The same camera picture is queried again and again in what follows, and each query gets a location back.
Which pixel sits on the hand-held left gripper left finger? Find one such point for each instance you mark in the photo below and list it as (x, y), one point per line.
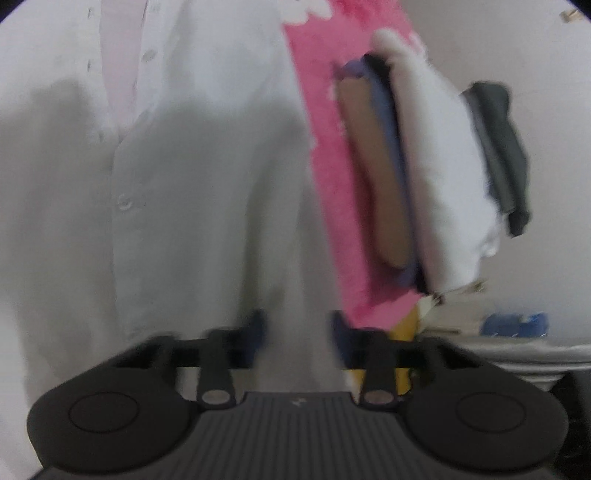
(255, 333)

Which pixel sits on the wall hook rack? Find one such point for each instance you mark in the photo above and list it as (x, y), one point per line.
(572, 16)

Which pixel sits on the folded dark grey garment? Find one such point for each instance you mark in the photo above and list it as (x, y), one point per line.
(503, 157)

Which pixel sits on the white button shirt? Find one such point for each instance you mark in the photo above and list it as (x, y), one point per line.
(184, 184)

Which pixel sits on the yellow object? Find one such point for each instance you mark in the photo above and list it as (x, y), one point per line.
(404, 330)

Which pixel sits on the stack of folded clothes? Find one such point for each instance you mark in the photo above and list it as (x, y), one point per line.
(443, 175)

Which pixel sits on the folded brown garment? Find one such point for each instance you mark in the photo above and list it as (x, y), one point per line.
(374, 184)

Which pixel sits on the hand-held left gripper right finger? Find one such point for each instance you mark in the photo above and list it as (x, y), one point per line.
(342, 337)

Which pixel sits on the blue cloth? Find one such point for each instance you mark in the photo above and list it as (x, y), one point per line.
(515, 324)

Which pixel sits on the pink printed blanket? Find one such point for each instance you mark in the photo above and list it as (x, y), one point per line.
(323, 115)

